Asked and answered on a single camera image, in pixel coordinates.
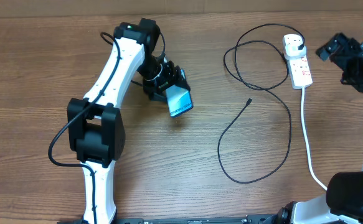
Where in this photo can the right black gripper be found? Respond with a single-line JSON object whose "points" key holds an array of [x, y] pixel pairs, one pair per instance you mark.
{"points": [[346, 48]]}

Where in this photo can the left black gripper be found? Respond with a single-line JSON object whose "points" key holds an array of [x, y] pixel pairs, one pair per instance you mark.
{"points": [[172, 76]]}

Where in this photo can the blue Galaxy smartphone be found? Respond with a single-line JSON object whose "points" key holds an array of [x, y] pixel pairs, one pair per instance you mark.
{"points": [[179, 100]]}

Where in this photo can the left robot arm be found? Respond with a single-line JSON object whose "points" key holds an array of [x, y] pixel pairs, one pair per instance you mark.
{"points": [[96, 131]]}

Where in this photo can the white charger plug adapter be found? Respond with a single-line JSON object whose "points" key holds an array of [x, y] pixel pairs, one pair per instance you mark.
{"points": [[292, 51]]}

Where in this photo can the white power strip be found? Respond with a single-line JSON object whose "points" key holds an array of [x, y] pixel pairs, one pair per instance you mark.
{"points": [[299, 68]]}

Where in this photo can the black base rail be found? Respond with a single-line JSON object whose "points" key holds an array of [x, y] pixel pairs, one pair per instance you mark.
{"points": [[249, 219]]}

